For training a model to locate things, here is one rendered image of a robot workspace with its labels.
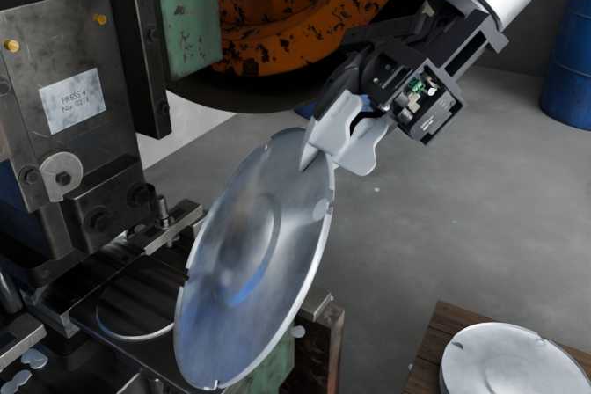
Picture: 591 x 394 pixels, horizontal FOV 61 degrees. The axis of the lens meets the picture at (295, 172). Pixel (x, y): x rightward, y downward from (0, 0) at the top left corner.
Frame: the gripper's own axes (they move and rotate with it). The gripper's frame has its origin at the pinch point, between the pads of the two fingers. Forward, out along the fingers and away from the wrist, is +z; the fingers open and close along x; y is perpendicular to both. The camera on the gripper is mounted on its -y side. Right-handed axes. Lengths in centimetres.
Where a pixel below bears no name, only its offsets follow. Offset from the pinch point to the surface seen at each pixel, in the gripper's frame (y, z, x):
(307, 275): 12.3, 5.7, -1.4
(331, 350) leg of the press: -11.2, 26.9, 39.7
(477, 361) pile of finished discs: -10, 15, 74
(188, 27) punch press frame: -19.1, -0.7, -12.0
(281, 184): -2.3, 4.3, 1.0
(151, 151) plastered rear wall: -180, 75, 60
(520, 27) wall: -220, -116, 218
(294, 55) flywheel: -28.9, -6.3, 6.0
